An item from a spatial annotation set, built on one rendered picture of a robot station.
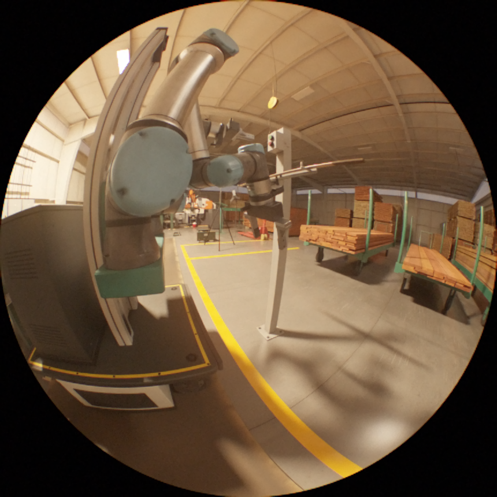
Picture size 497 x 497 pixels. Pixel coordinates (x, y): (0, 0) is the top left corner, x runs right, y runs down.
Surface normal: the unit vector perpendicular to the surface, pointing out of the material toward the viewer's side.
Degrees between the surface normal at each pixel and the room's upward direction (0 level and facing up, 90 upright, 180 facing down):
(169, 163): 98
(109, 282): 90
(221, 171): 114
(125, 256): 73
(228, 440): 0
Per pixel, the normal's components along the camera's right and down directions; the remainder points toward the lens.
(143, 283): 0.50, 0.22
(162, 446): 0.04, -0.97
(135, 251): 0.77, -0.14
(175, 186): 0.77, 0.29
